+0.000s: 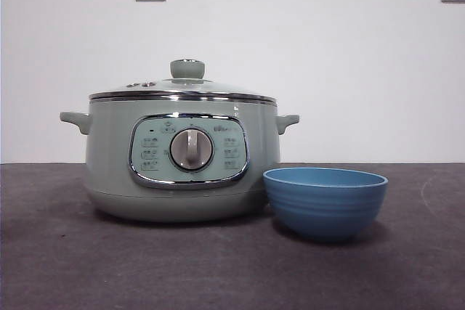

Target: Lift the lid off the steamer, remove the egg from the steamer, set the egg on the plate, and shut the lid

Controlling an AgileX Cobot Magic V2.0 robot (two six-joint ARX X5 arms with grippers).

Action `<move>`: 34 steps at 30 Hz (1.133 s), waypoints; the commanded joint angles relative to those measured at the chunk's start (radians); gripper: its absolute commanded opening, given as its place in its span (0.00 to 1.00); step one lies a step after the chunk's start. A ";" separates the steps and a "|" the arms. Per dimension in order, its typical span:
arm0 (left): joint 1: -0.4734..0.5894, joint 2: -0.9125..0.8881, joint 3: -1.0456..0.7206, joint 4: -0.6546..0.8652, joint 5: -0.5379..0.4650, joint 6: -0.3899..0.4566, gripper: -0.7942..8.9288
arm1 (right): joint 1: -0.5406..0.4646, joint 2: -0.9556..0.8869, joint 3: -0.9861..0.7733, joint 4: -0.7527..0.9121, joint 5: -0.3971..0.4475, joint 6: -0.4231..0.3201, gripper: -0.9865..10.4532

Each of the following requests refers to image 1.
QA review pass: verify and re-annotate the glass lid with green knob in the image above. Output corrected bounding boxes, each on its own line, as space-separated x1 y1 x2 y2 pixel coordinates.
89 58 276 102

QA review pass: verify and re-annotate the pale green electric steamer pot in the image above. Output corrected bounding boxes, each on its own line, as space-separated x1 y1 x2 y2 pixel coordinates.
59 97 301 224

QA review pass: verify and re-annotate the blue ribbed bowl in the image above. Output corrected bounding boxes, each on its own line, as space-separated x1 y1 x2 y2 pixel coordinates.
262 167 389 244

